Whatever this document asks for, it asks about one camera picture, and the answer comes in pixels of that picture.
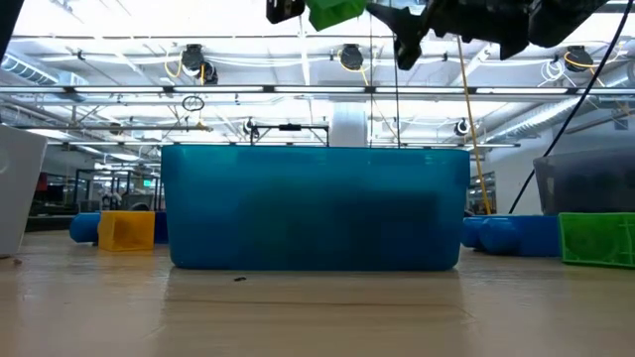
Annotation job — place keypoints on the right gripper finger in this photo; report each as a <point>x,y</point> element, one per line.
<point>409,49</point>
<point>404,20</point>

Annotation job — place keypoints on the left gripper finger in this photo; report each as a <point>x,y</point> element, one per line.
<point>283,10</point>

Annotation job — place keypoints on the green big-stud toy block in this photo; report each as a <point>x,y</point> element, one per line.
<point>332,12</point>

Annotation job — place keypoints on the teal plastic bin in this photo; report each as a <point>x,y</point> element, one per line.
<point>312,208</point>

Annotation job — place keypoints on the smoky transparent plastic bin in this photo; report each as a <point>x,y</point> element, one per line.
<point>585,181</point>

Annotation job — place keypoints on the light grey plastic bin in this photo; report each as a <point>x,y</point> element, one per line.
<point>20,188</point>

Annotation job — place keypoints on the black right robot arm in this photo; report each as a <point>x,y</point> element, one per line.
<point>560,20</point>

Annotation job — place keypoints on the white round column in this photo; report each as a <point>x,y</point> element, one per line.
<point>348,124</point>

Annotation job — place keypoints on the large blue toy block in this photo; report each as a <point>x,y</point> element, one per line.
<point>521,235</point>

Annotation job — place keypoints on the yellow toy block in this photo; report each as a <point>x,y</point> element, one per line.
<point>126,230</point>

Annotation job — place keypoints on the black background rig frame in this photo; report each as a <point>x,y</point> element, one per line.
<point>290,127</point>

